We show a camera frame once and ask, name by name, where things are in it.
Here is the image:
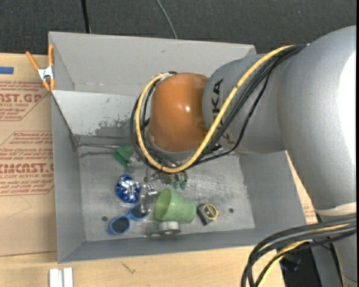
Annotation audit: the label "green plastic cup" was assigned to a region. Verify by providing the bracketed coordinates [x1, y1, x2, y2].
[154, 187, 197, 224]

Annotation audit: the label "brown cardboard board, red print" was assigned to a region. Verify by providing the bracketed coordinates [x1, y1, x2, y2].
[0, 51, 319, 257]

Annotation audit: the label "blue shiny foil ball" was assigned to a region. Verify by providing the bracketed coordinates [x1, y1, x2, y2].
[115, 174, 142, 204]

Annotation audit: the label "blue sunglasses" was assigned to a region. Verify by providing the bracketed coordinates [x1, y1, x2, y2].
[107, 202, 152, 236]

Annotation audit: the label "black and yellow tape measure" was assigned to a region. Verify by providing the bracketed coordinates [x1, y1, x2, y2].
[196, 203, 220, 226]

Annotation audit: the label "green cloth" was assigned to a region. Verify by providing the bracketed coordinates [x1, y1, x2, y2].
[112, 145, 133, 169]

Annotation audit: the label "grey metal bin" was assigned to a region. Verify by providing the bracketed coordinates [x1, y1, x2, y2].
[47, 30, 308, 264]

